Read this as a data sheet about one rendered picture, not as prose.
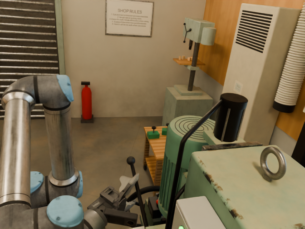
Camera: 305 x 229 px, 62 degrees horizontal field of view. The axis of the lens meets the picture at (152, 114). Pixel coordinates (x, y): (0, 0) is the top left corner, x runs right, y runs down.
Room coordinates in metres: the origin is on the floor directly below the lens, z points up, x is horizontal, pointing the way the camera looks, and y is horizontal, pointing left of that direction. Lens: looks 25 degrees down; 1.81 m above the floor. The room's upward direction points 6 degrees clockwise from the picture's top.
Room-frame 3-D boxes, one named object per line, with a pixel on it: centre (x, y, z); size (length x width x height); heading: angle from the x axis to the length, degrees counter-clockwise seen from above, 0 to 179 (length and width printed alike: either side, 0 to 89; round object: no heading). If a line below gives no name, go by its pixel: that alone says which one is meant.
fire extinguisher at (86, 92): (3.41, 0.97, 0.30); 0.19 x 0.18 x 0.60; 15
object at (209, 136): (0.53, -0.18, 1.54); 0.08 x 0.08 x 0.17; 18
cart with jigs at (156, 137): (2.20, -0.31, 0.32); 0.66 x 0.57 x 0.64; 105
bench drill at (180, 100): (3.07, -0.44, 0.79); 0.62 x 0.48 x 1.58; 16
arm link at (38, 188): (1.03, 0.60, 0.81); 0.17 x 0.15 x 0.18; 113
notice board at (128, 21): (3.64, 0.43, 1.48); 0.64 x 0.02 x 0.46; 105
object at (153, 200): (0.86, -0.09, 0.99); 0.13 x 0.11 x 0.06; 108
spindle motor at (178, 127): (0.67, -0.14, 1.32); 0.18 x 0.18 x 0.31
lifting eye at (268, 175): (0.39, -0.23, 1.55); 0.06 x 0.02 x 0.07; 18
